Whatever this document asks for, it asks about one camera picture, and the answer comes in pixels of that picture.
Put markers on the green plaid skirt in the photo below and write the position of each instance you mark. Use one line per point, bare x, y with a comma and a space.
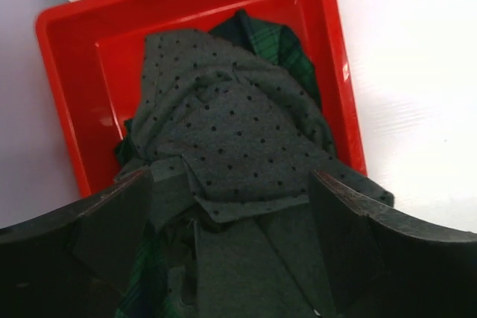
283, 46

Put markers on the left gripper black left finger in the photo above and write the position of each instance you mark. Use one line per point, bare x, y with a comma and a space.
76, 261

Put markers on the red plastic tray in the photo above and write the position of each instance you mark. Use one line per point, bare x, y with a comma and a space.
93, 49

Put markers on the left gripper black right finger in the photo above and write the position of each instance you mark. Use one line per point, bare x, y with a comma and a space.
380, 262

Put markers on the grey dotted skirt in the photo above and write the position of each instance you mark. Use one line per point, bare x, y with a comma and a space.
230, 139

